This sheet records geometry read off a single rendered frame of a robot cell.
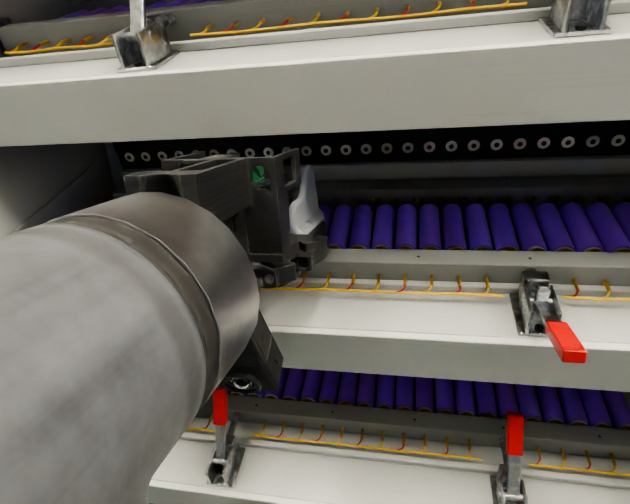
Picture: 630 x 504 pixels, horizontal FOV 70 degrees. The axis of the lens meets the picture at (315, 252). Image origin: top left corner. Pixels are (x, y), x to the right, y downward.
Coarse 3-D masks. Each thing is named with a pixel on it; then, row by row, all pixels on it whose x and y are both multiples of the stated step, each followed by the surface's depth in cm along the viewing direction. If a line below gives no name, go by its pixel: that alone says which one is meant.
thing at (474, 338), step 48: (96, 192) 52; (336, 288) 37; (288, 336) 34; (336, 336) 33; (384, 336) 33; (432, 336) 32; (480, 336) 32; (528, 336) 31; (624, 336) 30; (528, 384) 33; (576, 384) 32; (624, 384) 31
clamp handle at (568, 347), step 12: (540, 300) 31; (540, 312) 29; (552, 312) 29; (552, 324) 27; (564, 324) 27; (552, 336) 26; (564, 336) 26; (576, 336) 26; (564, 348) 24; (576, 348) 24; (564, 360) 24; (576, 360) 24
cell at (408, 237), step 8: (400, 208) 42; (408, 208) 42; (400, 216) 41; (408, 216) 41; (416, 216) 42; (400, 224) 40; (408, 224) 40; (416, 224) 41; (400, 232) 39; (408, 232) 39; (416, 232) 40; (400, 240) 38; (408, 240) 38; (416, 240) 39; (416, 248) 38
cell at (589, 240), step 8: (568, 208) 39; (576, 208) 39; (568, 216) 38; (576, 216) 38; (584, 216) 38; (568, 224) 38; (576, 224) 37; (584, 224) 37; (568, 232) 38; (576, 232) 37; (584, 232) 36; (592, 232) 36; (576, 240) 36; (584, 240) 35; (592, 240) 35; (576, 248) 36; (584, 248) 35; (592, 248) 35; (600, 248) 35
